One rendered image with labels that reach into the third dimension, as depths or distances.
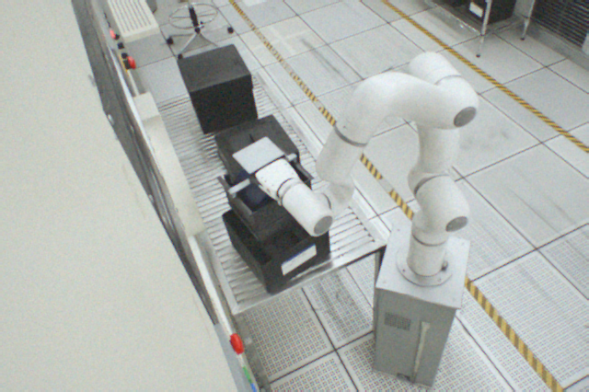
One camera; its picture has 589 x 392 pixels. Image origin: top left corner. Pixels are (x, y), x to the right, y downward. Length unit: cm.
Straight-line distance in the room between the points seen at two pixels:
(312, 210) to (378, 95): 35
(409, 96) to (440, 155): 24
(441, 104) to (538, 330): 170
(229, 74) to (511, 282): 172
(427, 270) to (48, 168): 153
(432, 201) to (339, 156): 36
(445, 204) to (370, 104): 42
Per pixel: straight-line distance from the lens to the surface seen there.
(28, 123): 17
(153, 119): 138
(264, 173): 134
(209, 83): 214
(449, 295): 167
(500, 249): 276
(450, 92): 105
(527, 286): 268
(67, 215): 17
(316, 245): 163
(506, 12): 418
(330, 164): 113
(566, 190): 316
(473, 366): 241
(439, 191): 136
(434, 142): 121
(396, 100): 105
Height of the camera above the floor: 219
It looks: 48 degrees down
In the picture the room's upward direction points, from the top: 9 degrees counter-clockwise
